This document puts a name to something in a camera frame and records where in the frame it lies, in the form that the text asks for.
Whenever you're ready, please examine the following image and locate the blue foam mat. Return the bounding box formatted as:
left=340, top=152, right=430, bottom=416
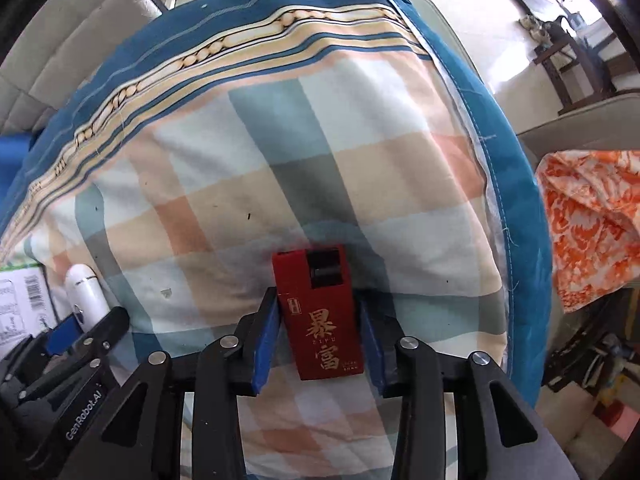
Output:
left=0, top=131, right=42, bottom=209

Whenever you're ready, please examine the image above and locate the plaid blue bordered cloth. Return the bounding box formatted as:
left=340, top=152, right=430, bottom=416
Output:
left=0, top=0, right=554, bottom=480

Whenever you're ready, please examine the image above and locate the grey padded chair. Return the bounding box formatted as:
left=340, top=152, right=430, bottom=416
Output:
left=1, top=0, right=162, bottom=134

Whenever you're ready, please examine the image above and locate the red rectangular box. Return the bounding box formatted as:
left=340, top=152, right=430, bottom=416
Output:
left=271, top=245, right=363, bottom=382

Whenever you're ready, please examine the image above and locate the white green cardboard box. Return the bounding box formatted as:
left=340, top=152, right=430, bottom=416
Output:
left=0, top=264, right=58, bottom=359

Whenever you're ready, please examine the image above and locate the orange white patterned cloth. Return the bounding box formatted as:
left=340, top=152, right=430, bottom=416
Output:
left=535, top=150, right=640, bottom=313

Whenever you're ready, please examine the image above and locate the white earbud case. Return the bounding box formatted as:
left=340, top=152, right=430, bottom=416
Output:
left=64, top=263, right=111, bottom=333

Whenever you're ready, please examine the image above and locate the dark wooden rack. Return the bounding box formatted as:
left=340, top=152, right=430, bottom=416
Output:
left=530, top=22, right=616, bottom=116

